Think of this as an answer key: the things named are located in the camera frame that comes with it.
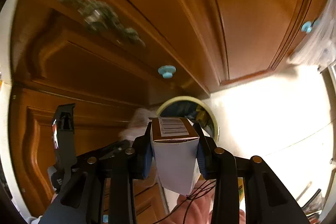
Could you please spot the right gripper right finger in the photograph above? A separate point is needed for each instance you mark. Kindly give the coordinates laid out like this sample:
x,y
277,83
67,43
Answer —
x,y
205,153

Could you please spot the blue cabinet knob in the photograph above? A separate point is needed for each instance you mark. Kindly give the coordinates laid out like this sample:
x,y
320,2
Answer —
x,y
167,71

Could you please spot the large white brown milk carton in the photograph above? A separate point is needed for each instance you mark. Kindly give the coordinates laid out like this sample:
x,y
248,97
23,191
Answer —
x,y
175,144

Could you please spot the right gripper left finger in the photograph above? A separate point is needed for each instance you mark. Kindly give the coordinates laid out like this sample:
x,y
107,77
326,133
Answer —
x,y
143,154

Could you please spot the round trash bin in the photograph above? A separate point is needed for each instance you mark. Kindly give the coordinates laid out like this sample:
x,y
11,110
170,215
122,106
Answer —
x,y
193,109

